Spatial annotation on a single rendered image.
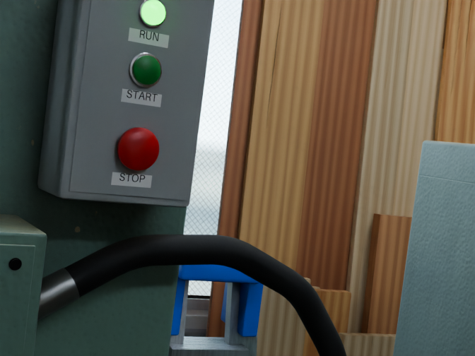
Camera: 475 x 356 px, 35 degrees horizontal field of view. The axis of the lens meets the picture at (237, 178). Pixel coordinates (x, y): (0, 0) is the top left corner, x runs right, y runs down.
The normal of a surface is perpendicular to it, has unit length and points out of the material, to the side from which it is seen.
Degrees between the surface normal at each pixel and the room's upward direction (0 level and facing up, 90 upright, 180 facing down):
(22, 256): 90
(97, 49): 90
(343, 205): 87
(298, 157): 87
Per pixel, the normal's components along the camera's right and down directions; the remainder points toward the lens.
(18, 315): 0.50, 0.11
